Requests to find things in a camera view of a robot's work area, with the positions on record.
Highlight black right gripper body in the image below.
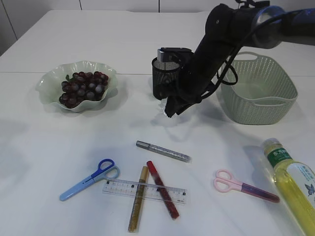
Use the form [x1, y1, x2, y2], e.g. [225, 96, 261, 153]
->
[169, 66, 220, 109]

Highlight yellow tea bottle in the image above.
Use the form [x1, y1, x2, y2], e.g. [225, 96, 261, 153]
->
[262, 138, 315, 236]

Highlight red glitter pen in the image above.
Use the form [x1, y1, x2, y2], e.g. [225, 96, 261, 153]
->
[147, 161, 179, 220]

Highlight silver glitter pen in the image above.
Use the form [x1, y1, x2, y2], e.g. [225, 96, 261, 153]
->
[136, 141, 191, 163]

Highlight pink scissors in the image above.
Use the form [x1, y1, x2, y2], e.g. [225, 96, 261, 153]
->
[214, 169, 280, 203]

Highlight clear plastic ruler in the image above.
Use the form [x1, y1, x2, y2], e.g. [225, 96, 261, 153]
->
[102, 179, 189, 205]

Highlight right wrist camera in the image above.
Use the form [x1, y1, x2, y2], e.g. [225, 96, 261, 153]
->
[157, 47, 193, 64]

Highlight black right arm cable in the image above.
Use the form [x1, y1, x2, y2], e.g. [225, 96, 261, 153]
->
[209, 7, 291, 96]

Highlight clear plastic sheet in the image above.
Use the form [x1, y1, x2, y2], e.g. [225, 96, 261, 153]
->
[156, 98, 179, 121]

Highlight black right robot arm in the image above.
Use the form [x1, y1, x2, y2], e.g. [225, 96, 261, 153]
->
[157, 0, 315, 117]

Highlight blue scissors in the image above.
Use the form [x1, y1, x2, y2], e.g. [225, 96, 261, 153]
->
[59, 158, 120, 202]

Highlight purple grape bunch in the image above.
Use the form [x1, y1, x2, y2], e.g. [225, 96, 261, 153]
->
[59, 71, 109, 109]

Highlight black mesh pen holder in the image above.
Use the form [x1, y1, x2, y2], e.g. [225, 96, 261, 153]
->
[152, 58, 181, 100]

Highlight gold glitter pen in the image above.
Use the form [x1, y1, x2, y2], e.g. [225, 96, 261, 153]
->
[128, 166, 148, 233]

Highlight pale green wavy bowl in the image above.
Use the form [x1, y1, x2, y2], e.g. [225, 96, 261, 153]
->
[35, 60, 118, 113]

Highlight green plastic basket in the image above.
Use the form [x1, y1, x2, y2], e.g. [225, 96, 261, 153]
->
[221, 52, 298, 125]

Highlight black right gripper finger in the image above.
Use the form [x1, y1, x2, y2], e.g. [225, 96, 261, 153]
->
[164, 97, 180, 118]
[176, 104, 193, 115]

